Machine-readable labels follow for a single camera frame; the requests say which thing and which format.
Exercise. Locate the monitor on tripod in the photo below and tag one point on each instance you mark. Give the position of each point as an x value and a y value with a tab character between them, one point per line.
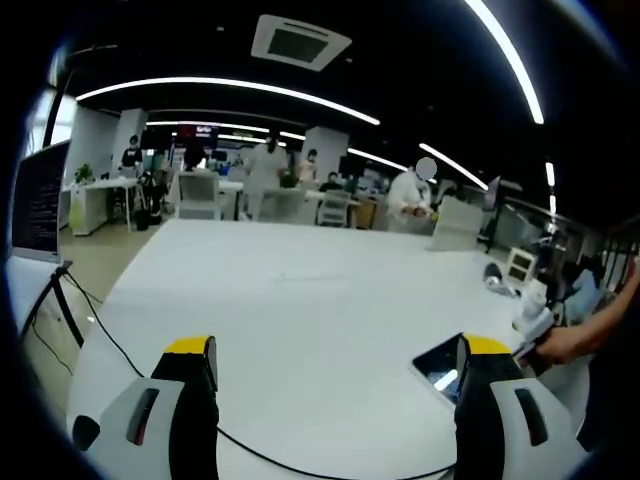
40	200

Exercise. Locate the ceiling air conditioner vent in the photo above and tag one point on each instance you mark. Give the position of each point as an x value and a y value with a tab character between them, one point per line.
300	42

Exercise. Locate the person's right hand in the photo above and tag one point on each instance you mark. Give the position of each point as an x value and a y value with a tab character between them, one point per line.
562	345

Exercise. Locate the long straight ceiling light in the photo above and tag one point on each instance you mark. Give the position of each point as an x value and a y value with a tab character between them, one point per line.
510	55

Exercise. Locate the grey headphones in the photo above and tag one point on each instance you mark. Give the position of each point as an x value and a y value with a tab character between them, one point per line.
495	280

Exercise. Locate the short ceiling light strip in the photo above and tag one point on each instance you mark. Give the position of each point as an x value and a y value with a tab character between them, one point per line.
452	165

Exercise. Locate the small black round object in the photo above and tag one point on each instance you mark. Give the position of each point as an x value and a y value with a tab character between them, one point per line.
86	432

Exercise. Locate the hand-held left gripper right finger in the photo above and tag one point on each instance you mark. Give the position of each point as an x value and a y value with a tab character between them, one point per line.
482	425

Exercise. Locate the long curved ceiling light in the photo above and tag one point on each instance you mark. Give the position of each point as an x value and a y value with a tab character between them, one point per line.
225	85

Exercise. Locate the potted green plant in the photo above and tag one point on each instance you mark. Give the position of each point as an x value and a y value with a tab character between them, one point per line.
84	173

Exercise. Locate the black laptop stand legs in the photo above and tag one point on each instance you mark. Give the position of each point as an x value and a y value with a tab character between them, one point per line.
67	305

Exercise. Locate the person's dark clothing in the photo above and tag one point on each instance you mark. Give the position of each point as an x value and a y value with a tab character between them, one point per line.
610	400

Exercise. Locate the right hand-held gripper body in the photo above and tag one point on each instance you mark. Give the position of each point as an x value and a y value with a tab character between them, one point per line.
540	325

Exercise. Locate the red wall screen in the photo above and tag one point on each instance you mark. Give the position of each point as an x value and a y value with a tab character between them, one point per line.
198	131

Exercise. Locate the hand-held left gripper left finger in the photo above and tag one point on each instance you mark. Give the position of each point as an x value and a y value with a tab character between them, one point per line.
190	425

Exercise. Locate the white upright box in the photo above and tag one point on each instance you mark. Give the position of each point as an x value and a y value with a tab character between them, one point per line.
457	222

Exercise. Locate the white mesh office chair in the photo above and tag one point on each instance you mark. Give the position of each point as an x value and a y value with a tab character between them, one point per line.
334	207
199	195
282	205

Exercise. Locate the white side desk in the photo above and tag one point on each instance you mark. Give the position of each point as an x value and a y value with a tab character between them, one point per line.
100	205

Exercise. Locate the small white drawer box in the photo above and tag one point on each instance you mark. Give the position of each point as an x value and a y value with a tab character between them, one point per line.
521	264

